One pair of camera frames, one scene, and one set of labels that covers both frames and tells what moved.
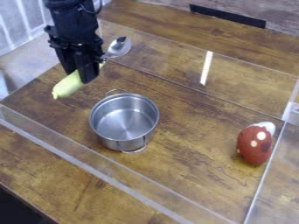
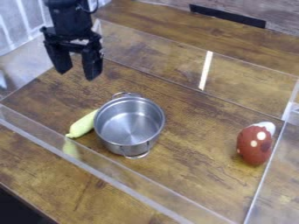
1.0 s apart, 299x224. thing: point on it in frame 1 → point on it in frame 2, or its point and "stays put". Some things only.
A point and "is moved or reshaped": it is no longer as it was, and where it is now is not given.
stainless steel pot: (123, 120) is moved or reshaped
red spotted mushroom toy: (255, 142) stays put
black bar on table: (227, 16) stays put
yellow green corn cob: (71, 82) → (83, 125)
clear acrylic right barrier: (275, 205) stays put
